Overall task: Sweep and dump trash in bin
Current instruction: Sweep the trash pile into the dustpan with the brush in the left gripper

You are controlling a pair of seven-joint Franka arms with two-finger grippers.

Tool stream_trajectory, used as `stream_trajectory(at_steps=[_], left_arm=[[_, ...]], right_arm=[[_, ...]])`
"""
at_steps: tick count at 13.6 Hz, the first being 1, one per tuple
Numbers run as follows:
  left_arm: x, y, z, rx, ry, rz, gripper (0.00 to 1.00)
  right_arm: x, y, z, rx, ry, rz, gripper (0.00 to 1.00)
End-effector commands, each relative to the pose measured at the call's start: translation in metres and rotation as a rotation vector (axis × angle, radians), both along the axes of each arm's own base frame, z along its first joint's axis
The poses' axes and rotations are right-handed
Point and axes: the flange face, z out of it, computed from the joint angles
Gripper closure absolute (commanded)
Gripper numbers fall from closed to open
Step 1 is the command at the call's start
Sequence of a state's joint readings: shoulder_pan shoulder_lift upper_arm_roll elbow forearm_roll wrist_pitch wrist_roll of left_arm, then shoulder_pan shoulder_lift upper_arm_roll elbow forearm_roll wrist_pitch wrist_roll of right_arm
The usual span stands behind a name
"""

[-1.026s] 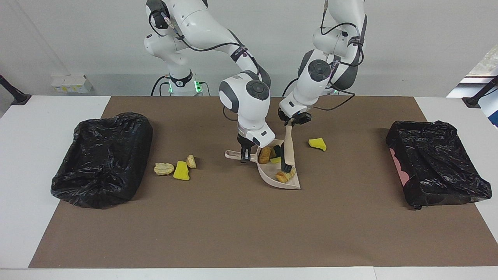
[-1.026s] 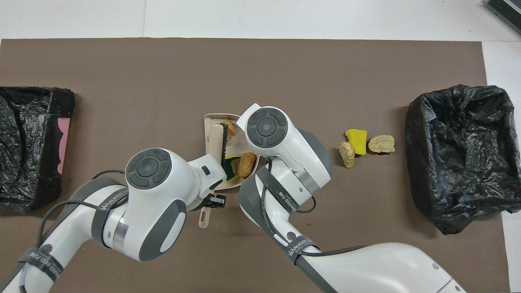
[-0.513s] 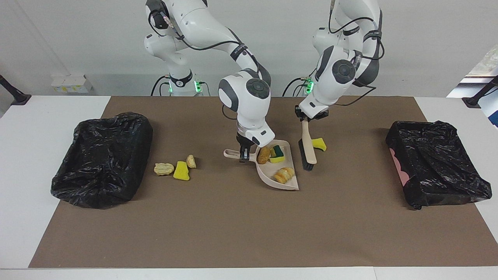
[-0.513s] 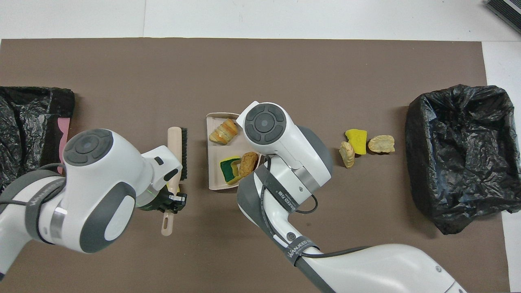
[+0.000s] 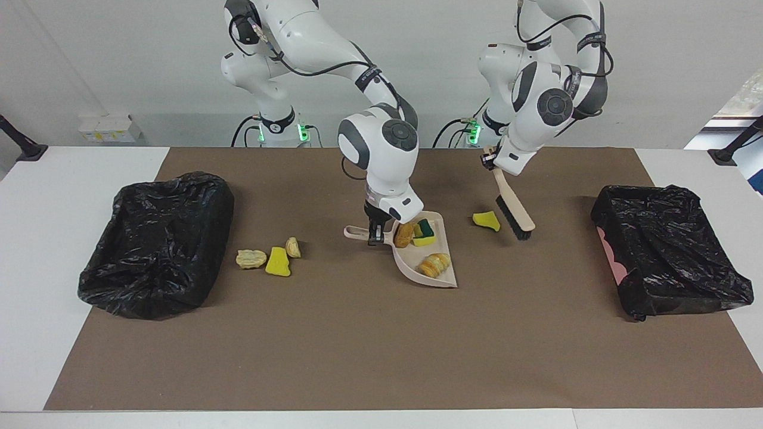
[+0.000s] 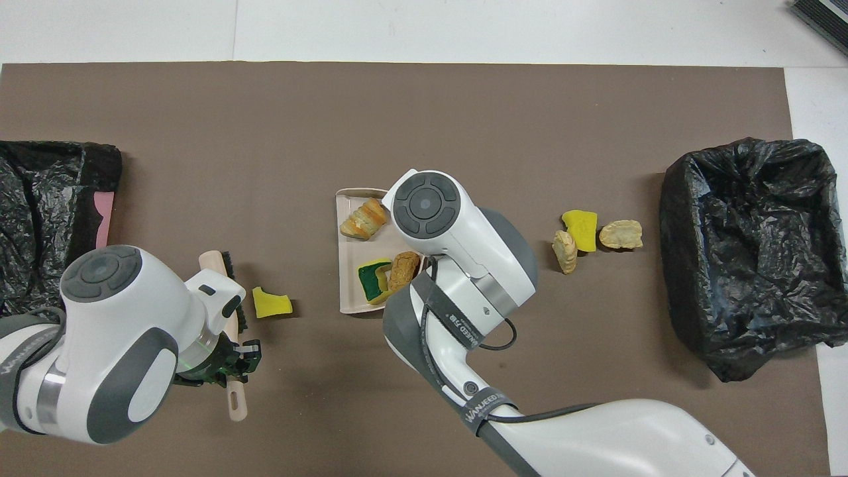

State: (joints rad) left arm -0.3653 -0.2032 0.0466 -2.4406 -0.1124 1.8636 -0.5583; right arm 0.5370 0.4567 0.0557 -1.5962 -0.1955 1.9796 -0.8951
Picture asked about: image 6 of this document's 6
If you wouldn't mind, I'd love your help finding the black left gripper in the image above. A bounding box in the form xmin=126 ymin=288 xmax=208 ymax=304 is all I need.
xmin=174 ymin=331 xmax=263 ymax=388

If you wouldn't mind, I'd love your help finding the yellow sponge piece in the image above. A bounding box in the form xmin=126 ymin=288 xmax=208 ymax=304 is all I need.
xmin=562 ymin=209 xmax=598 ymax=253
xmin=252 ymin=286 xmax=293 ymax=319

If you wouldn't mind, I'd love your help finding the beige hand brush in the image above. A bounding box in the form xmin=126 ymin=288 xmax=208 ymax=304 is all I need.
xmin=199 ymin=250 xmax=251 ymax=423

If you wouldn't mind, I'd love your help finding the beige plastic dustpan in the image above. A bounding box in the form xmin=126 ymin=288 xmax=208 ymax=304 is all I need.
xmin=335 ymin=188 xmax=426 ymax=315

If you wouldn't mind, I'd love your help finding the green and yellow scrub sponge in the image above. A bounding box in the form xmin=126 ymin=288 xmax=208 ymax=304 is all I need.
xmin=357 ymin=258 xmax=393 ymax=306

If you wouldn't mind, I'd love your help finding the cream sponge chunk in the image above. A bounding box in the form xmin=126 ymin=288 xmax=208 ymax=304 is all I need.
xmin=340 ymin=197 xmax=389 ymax=240

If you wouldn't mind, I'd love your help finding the brown sponge chunk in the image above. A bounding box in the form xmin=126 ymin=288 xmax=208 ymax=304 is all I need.
xmin=386 ymin=250 xmax=421 ymax=294

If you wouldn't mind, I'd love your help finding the beige sponge chunk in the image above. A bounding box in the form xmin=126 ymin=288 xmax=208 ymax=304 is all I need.
xmin=552 ymin=230 xmax=578 ymax=275
xmin=599 ymin=219 xmax=644 ymax=250

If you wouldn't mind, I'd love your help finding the pink plastic bin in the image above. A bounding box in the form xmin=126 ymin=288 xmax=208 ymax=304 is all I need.
xmin=93 ymin=191 xmax=115 ymax=250

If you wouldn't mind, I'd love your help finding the right black-lined bin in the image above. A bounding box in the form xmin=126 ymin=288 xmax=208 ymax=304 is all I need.
xmin=0 ymin=140 xmax=123 ymax=317

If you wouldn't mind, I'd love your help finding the black-lined bin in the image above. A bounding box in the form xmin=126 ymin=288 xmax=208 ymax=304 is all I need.
xmin=0 ymin=140 xmax=123 ymax=317
xmin=659 ymin=137 xmax=848 ymax=383

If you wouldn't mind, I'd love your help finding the left black-lined bin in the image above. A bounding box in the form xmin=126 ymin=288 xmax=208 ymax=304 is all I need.
xmin=659 ymin=137 xmax=848 ymax=383

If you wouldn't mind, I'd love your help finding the brown table mat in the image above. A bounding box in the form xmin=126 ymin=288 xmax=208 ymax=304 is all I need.
xmin=0 ymin=62 xmax=832 ymax=477

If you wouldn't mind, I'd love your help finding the dark ribbed device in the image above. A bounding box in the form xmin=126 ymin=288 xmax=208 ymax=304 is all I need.
xmin=790 ymin=0 xmax=848 ymax=38

